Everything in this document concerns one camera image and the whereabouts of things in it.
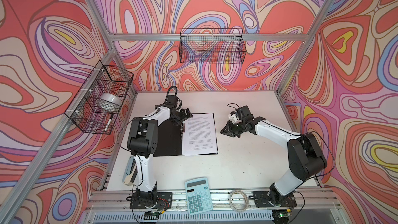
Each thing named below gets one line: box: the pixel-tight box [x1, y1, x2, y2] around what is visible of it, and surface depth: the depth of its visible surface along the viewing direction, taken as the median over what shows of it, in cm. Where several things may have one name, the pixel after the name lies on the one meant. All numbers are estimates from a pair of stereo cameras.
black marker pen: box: [103, 114, 115, 132], surface depth 73 cm
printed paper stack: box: [182, 113, 218, 157], surface depth 98 cm
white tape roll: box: [98, 92, 123, 106], surface depth 75 cm
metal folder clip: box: [180, 121, 184, 140], surface depth 98 cm
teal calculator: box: [184, 177, 213, 216], surface depth 75 cm
